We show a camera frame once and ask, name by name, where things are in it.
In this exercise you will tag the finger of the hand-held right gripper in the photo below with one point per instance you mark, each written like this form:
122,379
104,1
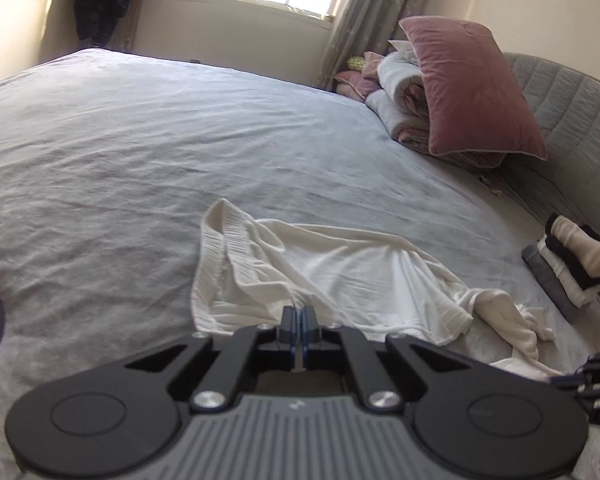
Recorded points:
597,372

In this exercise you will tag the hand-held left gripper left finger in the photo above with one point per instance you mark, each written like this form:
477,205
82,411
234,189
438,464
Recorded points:
292,330

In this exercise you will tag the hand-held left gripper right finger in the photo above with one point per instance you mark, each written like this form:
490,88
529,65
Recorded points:
307,330

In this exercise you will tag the folded white garment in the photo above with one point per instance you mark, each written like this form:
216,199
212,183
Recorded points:
570,285

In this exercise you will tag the folded black garment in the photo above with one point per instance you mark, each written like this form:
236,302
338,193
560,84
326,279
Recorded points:
575,267

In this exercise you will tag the folded cream ribbed garment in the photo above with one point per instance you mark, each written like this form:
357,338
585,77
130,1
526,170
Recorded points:
580,245

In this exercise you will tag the grey bed sheet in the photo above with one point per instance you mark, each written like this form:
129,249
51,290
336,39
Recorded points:
130,160

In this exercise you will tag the folded grey pink quilt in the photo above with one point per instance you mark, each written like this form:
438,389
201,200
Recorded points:
400,105

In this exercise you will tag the grey quilted headboard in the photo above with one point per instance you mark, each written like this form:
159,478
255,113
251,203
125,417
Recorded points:
570,125

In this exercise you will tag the small pink pillow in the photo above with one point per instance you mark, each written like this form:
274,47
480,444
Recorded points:
355,82

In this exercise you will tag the yellow patterned cushion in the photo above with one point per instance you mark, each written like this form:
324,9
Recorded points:
356,63

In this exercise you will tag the large pink velvet pillow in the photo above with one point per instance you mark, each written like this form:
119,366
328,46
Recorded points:
470,85

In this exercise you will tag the white pillow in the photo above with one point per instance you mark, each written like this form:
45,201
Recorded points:
402,50

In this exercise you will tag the grey patterned curtain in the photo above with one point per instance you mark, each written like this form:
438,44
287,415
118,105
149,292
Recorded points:
370,10
129,30

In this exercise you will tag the dark hanging jacket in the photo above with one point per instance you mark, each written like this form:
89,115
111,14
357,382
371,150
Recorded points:
100,5

